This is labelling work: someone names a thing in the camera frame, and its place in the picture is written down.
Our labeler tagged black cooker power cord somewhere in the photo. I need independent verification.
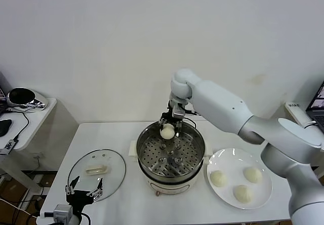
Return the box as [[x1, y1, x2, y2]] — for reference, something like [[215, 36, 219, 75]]
[[182, 118, 197, 129]]

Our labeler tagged large white plate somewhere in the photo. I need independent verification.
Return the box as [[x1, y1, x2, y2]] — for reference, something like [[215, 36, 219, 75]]
[[207, 148, 273, 210]]

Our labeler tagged black computer mouse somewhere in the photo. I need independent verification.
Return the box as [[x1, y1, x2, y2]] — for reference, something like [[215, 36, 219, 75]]
[[0, 119, 13, 138]]

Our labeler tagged white labelled box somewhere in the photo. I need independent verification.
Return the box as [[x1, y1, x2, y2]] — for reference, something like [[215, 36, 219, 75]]
[[287, 101, 316, 128]]

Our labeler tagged round glass pot lid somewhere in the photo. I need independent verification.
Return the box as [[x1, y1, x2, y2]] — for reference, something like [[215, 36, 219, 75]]
[[67, 148, 127, 202]]

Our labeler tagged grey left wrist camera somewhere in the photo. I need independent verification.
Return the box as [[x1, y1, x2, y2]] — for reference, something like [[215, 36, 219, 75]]
[[53, 204, 74, 222]]

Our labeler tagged shiny chrome helmet-shaped device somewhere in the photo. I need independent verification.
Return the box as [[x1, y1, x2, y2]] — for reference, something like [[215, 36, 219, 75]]
[[7, 87, 49, 112]]

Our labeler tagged cream electric cooker base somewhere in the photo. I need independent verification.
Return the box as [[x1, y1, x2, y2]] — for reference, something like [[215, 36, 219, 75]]
[[138, 156, 210, 197]]

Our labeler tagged white side table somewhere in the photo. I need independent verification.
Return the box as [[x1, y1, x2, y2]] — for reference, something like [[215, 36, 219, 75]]
[[0, 97, 79, 198]]

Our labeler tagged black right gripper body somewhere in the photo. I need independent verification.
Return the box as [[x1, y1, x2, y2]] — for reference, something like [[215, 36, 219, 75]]
[[161, 111, 183, 128]]

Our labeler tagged small labelled adapter box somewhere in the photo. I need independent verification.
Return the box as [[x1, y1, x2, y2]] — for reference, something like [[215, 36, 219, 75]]
[[0, 139, 20, 156]]

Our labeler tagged thin black desk cable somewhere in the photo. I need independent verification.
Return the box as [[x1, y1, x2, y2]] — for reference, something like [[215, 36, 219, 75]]
[[0, 107, 30, 145]]

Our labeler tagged dark laptop with lit screen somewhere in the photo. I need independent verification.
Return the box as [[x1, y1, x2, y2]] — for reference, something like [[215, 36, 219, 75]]
[[305, 80, 324, 132]]

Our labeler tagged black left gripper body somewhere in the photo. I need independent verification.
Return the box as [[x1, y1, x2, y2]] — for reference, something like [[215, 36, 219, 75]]
[[65, 189, 95, 207]]

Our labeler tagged white steamed baozi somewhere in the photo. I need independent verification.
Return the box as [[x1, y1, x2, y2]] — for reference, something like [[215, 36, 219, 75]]
[[159, 123, 176, 140], [243, 166, 263, 184], [210, 170, 228, 188], [232, 184, 255, 204]]

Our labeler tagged stainless steel steamer pot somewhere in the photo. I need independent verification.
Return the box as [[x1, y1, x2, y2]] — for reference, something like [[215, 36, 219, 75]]
[[129, 120, 213, 178]]

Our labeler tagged grey laptop with blue screen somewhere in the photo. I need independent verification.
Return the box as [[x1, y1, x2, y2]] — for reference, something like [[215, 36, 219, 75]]
[[0, 70, 13, 116]]

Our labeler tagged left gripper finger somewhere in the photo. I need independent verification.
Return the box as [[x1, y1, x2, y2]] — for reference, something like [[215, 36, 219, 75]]
[[64, 175, 80, 194], [88, 177, 105, 201]]

